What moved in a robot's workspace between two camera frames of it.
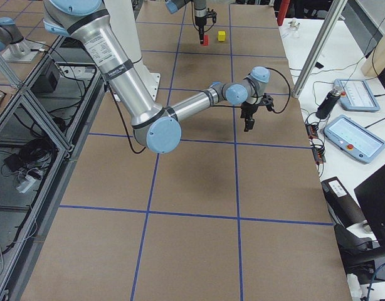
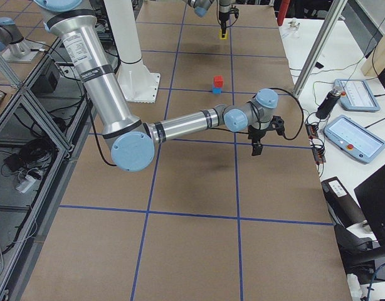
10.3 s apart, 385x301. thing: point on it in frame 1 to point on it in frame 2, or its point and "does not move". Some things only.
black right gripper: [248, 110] to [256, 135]
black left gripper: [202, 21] to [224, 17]
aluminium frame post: [328, 26] does not move
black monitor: [376, 194] does not move
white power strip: [26, 184] does not move
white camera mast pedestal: [121, 15] does not move
